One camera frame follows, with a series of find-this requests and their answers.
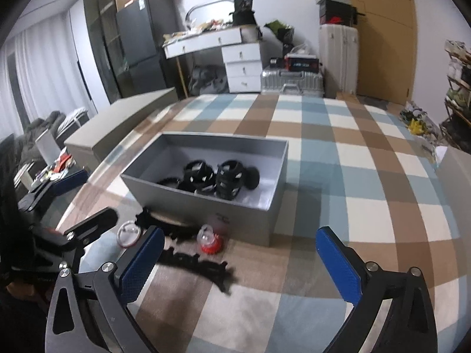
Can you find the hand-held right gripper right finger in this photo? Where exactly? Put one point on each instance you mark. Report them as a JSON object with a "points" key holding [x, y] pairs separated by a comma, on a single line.
{"points": [[338, 264]]}

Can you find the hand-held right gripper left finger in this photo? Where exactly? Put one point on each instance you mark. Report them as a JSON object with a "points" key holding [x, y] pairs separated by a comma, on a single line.
{"points": [[141, 264]]}

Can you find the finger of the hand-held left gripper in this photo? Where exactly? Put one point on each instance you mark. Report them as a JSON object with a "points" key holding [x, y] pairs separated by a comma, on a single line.
{"points": [[99, 220], [70, 182]]}

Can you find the clear round red-trimmed case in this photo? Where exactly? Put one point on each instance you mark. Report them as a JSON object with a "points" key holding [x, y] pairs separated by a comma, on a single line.
{"points": [[128, 233]]}

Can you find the long black hair clip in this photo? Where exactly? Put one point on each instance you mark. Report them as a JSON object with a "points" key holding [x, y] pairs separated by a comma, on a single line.
{"points": [[198, 265]]}

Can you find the clear red small container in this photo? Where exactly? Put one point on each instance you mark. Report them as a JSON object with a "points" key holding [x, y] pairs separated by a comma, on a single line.
{"points": [[209, 239]]}

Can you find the grey box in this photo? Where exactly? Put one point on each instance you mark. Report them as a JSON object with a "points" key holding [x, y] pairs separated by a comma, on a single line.
{"points": [[235, 220]]}

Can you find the person's left forearm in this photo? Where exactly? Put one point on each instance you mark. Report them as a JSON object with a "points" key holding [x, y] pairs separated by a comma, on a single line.
{"points": [[18, 320]]}

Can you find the cluttered side table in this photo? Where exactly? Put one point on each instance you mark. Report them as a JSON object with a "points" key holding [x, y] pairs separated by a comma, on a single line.
{"points": [[48, 171]]}

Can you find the white cylindrical appliance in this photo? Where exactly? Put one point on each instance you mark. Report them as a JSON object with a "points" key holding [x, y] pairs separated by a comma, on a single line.
{"points": [[48, 147]]}

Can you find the dark duvet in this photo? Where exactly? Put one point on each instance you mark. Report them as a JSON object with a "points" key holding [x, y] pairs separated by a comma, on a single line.
{"points": [[40, 127]]}

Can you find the checked tablecloth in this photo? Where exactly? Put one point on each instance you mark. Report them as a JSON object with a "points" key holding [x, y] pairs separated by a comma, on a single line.
{"points": [[349, 191]]}

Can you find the grey box lid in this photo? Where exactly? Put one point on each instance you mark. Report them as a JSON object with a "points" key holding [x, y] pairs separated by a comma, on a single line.
{"points": [[125, 117]]}

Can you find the white curtain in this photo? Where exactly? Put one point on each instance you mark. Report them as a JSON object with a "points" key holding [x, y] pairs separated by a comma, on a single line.
{"points": [[44, 77]]}

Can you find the dark glass wardrobe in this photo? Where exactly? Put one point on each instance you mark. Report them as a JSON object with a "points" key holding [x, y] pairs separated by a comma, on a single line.
{"points": [[105, 33]]}

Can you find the dark refrigerator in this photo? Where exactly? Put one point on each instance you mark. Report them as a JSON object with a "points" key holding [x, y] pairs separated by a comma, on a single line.
{"points": [[143, 44]]}

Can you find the yellow and black shoes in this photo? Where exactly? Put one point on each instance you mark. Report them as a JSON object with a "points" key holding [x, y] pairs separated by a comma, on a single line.
{"points": [[417, 125]]}

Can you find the grey clothes pile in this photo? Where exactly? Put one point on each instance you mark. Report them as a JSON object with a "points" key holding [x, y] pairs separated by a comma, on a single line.
{"points": [[208, 81]]}

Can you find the silver suitcase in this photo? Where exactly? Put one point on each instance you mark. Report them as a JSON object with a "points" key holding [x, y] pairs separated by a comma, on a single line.
{"points": [[290, 81]]}

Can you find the white suitcase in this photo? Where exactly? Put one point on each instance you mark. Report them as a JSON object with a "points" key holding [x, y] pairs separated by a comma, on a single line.
{"points": [[338, 62]]}

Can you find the black and red box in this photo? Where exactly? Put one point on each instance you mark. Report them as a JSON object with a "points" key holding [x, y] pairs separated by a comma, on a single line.
{"points": [[301, 63]]}

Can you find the white desk with drawers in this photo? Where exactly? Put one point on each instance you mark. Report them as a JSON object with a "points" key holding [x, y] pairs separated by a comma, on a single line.
{"points": [[239, 66]]}

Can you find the shoe rack with shoes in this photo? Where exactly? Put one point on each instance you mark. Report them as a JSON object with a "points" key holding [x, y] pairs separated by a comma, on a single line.
{"points": [[458, 95]]}

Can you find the small black box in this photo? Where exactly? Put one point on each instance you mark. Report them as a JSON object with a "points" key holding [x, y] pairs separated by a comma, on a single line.
{"points": [[277, 63]]}

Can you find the clear plastic bag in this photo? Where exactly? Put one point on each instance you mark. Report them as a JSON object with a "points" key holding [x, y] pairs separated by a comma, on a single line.
{"points": [[301, 50]]}

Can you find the oval mirror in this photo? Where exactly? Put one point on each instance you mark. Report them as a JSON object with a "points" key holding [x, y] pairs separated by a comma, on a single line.
{"points": [[206, 5]]}

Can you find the dark flower bouquet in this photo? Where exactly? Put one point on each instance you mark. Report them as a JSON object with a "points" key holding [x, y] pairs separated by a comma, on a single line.
{"points": [[281, 31]]}

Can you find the black shoe box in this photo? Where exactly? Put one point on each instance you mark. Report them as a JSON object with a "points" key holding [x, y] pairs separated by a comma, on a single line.
{"points": [[335, 13]]}

